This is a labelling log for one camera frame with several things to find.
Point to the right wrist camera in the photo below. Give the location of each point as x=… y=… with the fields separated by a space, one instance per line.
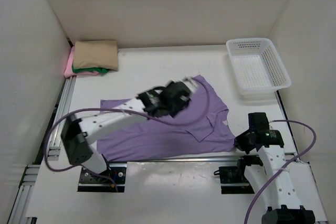
x=258 y=121

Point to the folded pink t shirt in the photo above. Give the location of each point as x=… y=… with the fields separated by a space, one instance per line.
x=69 y=72

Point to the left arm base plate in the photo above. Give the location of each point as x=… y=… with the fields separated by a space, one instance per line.
x=93 y=184

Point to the beige t shirt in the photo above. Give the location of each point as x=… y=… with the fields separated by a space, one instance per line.
x=96 y=54

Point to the aluminium frame rail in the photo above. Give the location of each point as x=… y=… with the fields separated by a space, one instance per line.
x=30 y=173

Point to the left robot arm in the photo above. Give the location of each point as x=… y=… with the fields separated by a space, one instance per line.
x=79 y=134

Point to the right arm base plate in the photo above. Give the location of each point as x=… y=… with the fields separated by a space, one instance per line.
x=232 y=181

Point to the purple t shirt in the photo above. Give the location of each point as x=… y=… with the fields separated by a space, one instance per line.
x=201 y=128

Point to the green t shirt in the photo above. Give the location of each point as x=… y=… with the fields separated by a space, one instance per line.
x=90 y=70

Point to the white plastic basket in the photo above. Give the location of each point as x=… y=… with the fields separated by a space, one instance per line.
x=257 y=66

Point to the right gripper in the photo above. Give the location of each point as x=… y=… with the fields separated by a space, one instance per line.
x=239 y=142

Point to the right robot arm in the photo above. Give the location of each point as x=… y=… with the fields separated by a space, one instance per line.
x=271 y=181

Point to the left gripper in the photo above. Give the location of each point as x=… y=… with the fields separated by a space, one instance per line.
x=180 y=106

